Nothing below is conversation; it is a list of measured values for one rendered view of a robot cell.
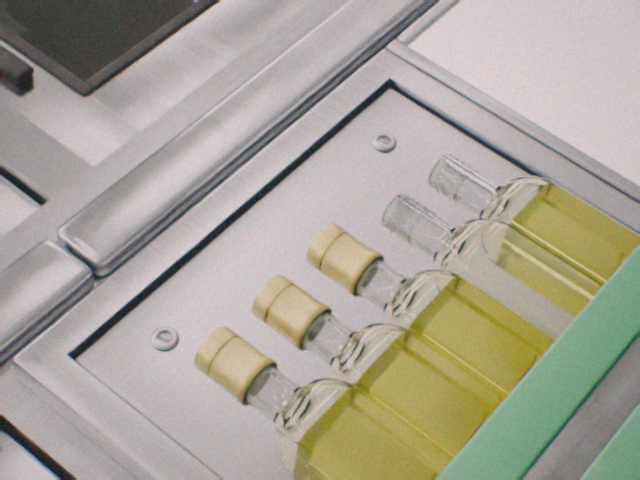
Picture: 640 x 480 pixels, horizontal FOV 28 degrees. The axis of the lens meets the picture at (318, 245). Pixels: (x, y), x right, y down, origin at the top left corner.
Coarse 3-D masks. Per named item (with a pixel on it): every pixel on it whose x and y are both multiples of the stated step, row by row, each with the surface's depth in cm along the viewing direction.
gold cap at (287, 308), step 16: (272, 288) 85; (288, 288) 85; (256, 304) 85; (272, 304) 84; (288, 304) 84; (304, 304) 84; (320, 304) 84; (272, 320) 85; (288, 320) 84; (304, 320) 83; (288, 336) 84
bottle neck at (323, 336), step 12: (324, 312) 84; (312, 324) 84; (324, 324) 83; (336, 324) 84; (312, 336) 83; (324, 336) 83; (336, 336) 83; (312, 348) 84; (324, 348) 83; (336, 348) 83; (324, 360) 84
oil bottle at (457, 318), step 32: (416, 288) 84; (448, 288) 84; (384, 320) 85; (416, 320) 82; (448, 320) 82; (480, 320) 83; (512, 320) 83; (448, 352) 81; (480, 352) 81; (512, 352) 81; (544, 352) 81; (512, 384) 80
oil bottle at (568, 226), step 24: (504, 192) 90; (528, 192) 90; (552, 192) 90; (480, 216) 92; (504, 216) 89; (528, 216) 89; (552, 216) 89; (576, 216) 89; (600, 216) 89; (552, 240) 87; (576, 240) 88; (600, 240) 88; (624, 240) 88; (576, 264) 87; (600, 264) 86
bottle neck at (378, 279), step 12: (372, 264) 86; (384, 264) 87; (360, 276) 86; (372, 276) 86; (384, 276) 86; (396, 276) 86; (360, 288) 86; (372, 288) 86; (384, 288) 86; (372, 300) 86; (384, 300) 86
